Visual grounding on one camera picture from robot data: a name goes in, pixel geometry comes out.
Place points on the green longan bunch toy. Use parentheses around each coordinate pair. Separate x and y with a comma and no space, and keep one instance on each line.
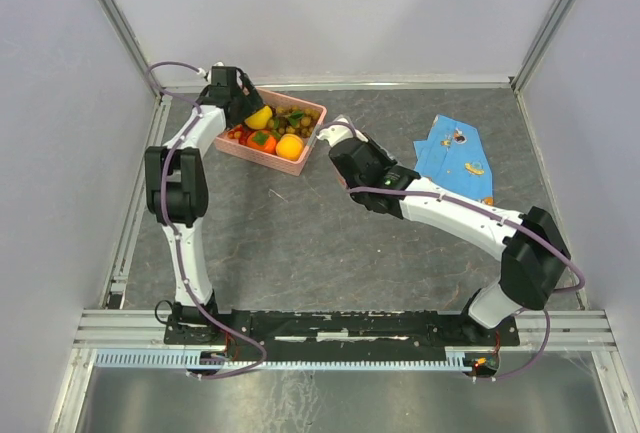
(293,120)

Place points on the yellow lemon toy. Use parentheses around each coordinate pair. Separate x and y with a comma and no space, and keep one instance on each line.
(260,119)

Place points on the small red fruits toy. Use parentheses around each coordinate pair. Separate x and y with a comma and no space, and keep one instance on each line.
(240,134)

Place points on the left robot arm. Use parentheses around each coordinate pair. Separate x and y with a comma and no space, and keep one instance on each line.
(176,187)

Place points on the pink plastic basket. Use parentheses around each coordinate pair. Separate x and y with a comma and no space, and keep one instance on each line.
(273,99)

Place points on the yellow orange peach toy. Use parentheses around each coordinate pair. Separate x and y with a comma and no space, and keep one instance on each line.
(290,147)

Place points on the clear zip top bag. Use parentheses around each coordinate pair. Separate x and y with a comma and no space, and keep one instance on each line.
(342,180)

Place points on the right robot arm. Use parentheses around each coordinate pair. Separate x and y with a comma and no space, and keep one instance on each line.
(529,247)

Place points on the orange persimmon toy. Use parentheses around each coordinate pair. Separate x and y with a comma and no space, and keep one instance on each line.
(262,141)

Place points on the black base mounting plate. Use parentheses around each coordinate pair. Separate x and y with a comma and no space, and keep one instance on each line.
(342,336)

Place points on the blue cartoon cloth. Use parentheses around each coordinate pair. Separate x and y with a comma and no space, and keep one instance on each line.
(453,157)

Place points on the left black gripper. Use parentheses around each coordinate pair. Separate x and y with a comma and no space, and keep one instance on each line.
(253,99)

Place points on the light blue cable duct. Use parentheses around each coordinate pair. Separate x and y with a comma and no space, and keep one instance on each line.
(196,360)

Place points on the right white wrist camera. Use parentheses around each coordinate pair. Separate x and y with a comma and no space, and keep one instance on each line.
(339,130)

